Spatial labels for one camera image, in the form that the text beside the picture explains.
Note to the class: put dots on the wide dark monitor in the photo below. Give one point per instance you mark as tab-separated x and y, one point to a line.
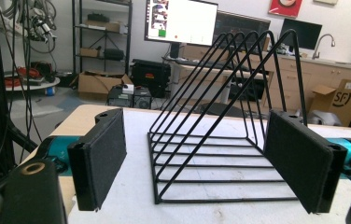
242	26

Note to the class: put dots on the wooden counter cabinets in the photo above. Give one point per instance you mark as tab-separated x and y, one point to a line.
316	74

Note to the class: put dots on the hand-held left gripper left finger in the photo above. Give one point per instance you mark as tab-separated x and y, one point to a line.
102	155

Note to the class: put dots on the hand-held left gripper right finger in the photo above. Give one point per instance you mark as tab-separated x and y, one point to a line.
298	161

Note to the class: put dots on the printed open cardboard box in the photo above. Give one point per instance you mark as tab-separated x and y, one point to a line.
344	99

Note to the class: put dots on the silver faucet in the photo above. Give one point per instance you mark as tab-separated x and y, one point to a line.
320	42

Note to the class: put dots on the black equipment case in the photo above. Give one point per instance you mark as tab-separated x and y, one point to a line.
150	74

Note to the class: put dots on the small black monitor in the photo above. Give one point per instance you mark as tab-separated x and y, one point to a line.
304	32

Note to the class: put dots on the black bag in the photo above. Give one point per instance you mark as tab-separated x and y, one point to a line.
114	54

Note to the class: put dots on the black computer boxes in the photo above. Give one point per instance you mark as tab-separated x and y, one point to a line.
127	98

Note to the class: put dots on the white table mat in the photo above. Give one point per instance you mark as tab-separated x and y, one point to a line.
195	214

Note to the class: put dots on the large plain cardboard box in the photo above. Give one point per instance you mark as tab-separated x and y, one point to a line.
97	84

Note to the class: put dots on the round white table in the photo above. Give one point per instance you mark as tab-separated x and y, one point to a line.
33	84

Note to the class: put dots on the grey white device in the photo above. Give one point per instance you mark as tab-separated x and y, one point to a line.
324	118

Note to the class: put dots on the monitor with white screen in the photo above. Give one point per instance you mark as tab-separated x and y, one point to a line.
189	21

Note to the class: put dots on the black metal shelf unit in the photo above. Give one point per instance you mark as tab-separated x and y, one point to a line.
128	37

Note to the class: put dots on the flat cardboard box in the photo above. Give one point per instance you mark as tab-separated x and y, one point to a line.
108	26

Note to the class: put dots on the small cardboard box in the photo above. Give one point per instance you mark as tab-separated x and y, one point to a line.
88	52

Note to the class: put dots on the red wall poster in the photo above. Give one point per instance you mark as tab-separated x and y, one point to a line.
284	7

